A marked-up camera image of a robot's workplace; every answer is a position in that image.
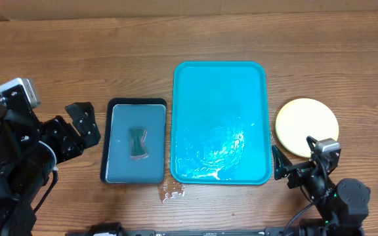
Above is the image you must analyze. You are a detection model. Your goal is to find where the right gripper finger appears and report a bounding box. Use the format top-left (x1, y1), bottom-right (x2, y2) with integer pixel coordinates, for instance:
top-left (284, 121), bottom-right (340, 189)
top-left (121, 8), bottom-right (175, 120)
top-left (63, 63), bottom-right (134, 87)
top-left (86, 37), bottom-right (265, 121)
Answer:
top-left (306, 136), bottom-right (317, 153)
top-left (272, 144), bottom-right (292, 180)

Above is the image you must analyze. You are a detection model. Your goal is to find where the yellow-green plate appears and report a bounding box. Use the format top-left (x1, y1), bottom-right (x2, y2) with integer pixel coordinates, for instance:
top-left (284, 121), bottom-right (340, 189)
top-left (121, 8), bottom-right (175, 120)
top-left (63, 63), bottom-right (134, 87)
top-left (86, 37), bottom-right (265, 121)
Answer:
top-left (275, 98), bottom-right (339, 158)

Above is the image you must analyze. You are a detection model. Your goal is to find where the green scrubbing sponge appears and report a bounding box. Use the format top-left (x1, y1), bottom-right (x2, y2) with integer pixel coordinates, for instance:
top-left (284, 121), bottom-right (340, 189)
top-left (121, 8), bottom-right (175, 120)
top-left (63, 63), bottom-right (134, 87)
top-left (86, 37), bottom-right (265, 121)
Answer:
top-left (129, 127), bottom-right (148, 160)

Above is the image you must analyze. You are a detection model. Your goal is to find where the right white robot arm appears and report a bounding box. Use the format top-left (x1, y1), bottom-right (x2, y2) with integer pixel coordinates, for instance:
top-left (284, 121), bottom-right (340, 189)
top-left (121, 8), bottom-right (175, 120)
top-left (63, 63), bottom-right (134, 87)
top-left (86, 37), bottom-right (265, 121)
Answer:
top-left (265, 136), bottom-right (371, 235)

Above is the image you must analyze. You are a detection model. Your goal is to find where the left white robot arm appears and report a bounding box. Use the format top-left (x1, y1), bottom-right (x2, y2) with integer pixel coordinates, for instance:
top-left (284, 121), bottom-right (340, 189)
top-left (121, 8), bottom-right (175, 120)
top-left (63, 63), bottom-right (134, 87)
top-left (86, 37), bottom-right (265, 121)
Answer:
top-left (0, 93), bottom-right (101, 235)

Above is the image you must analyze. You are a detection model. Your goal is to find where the black water tray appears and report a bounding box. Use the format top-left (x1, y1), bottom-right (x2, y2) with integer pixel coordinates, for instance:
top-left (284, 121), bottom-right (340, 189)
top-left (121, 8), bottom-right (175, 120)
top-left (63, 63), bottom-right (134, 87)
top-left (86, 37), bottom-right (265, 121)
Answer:
top-left (100, 98), bottom-right (167, 184)

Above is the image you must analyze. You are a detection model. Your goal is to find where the teal plastic serving tray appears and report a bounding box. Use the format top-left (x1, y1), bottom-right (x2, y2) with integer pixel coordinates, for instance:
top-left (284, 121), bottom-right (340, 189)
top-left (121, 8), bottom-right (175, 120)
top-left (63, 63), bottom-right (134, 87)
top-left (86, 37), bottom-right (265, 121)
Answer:
top-left (170, 61), bottom-right (272, 185)

